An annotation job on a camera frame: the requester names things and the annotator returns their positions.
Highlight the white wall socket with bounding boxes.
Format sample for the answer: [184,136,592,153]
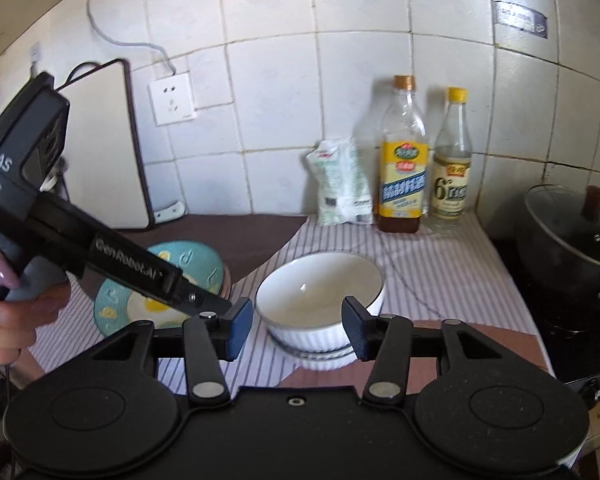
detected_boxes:
[147,72,199,127]

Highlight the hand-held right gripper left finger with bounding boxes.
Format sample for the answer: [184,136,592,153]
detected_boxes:
[89,296,255,408]

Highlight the yellow label oil bottle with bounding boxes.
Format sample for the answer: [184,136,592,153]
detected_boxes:
[376,74,429,234]

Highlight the white plastic bag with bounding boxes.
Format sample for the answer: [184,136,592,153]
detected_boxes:
[304,136,374,227]

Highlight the person's left hand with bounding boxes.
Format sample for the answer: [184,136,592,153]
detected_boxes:
[0,230,72,367]

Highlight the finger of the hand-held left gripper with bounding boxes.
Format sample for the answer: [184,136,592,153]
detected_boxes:
[169,280,234,317]

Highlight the white cutting board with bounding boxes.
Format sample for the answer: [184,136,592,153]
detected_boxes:
[60,58,155,232]

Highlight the clear vinegar bottle yellow cap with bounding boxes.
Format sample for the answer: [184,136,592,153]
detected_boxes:
[428,86,473,235]

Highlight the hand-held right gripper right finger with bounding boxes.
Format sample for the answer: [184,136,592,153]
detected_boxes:
[342,296,511,408]

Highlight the teal fried egg plate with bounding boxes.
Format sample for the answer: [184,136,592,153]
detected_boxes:
[94,240,227,337]

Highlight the large white ribbed bowl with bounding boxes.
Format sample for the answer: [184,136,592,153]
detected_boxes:
[254,252,386,354]

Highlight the white board holder clip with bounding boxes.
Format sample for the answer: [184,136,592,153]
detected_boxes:
[153,201,187,224]

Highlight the white wall cable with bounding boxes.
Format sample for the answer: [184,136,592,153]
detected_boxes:
[86,0,179,77]

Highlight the striped and brown table mat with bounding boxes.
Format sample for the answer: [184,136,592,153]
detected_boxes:
[27,212,555,397]

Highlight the black pot with glass lid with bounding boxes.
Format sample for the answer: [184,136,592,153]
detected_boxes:
[516,183,600,307]

